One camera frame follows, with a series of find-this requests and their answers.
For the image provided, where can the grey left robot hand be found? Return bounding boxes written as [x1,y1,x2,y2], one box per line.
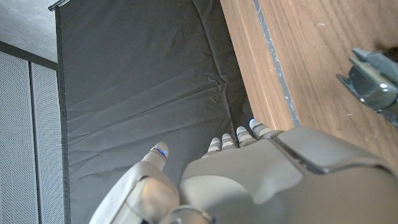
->
[89,118,398,224]

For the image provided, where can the black backdrop stand pole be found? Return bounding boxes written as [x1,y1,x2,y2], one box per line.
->
[47,0,71,12]

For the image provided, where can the black backdrop curtain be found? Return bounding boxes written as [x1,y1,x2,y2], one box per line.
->
[55,0,254,224]

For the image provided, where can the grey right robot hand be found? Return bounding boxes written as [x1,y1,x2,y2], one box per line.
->
[335,46,398,129]

